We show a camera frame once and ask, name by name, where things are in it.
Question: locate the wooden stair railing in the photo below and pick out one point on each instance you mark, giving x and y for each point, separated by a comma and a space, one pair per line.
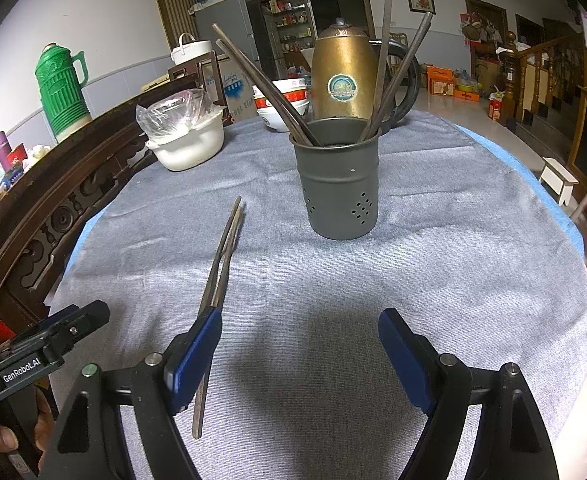
543, 75

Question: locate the red patterned white bowl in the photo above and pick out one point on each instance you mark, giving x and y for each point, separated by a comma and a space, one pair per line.
278, 117
288, 91

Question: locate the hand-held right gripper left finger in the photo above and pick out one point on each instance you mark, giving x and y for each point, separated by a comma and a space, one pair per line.
193, 360

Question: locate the grey refrigerator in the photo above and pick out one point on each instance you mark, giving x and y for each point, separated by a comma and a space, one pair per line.
233, 20

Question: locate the dark wooden chopstick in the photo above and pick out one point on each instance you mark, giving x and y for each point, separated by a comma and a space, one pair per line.
408, 55
253, 85
230, 260
384, 35
261, 71
223, 245

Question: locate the purple bottle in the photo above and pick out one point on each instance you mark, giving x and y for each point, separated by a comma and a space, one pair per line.
2, 152

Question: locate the clear plastic bag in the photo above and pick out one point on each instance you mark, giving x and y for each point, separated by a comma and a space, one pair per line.
173, 110

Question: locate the green thermos flask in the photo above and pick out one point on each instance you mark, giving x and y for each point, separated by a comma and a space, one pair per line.
63, 95

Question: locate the white ceramic pot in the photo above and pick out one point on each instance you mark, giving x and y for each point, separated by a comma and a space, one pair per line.
188, 147

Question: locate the gold electric kettle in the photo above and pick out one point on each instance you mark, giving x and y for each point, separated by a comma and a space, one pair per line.
343, 60

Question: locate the shelf of jars and bottles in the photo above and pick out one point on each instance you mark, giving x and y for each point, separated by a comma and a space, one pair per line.
288, 25

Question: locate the blue under cloth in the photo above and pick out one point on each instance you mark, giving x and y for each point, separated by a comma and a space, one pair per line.
553, 185

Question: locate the blue and white cardboard box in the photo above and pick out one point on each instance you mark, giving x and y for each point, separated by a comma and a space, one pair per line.
231, 90

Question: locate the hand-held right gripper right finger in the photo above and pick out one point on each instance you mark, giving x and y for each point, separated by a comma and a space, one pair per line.
403, 355

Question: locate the carved dark wooden bench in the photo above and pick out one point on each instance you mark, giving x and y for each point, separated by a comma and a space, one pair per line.
33, 200

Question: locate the small white stool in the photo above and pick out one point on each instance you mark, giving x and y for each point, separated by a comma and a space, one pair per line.
558, 175

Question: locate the grey perforated chopstick holder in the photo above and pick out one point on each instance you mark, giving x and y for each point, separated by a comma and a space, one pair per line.
338, 190

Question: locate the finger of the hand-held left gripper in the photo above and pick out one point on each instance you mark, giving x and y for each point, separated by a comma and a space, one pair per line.
80, 321

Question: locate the orange cardboard box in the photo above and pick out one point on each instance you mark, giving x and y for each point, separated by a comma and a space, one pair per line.
441, 80

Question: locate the grey tablecloth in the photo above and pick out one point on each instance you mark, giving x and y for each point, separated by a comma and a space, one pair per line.
423, 260

